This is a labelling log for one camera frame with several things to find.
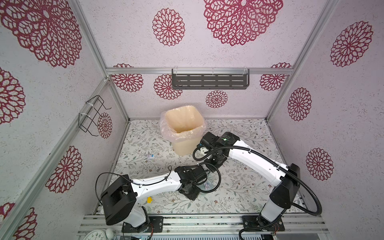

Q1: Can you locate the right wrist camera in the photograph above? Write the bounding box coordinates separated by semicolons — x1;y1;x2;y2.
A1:
199;146;210;156

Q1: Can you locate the teal plastic dustpan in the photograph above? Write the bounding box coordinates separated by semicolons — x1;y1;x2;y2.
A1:
199;175;218;194

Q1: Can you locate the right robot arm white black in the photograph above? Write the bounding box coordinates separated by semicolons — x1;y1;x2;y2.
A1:
193;132;323;239

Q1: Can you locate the beige trash bin with liner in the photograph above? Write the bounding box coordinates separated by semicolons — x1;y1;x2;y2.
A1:
160;105;206;156

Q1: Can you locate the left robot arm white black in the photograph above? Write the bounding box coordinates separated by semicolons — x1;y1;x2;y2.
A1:
97;163;222;233

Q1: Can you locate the white dial gauge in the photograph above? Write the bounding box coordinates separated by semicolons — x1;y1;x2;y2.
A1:
83;230;107;240

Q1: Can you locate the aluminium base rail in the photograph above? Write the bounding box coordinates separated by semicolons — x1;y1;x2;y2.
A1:
76;212;331;236

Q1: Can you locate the dark metal wall shelf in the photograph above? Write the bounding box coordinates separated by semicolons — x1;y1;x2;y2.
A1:
171;69;250;90

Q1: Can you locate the black wire wall rack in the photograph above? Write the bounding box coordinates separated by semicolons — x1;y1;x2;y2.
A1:
78;95;113;139

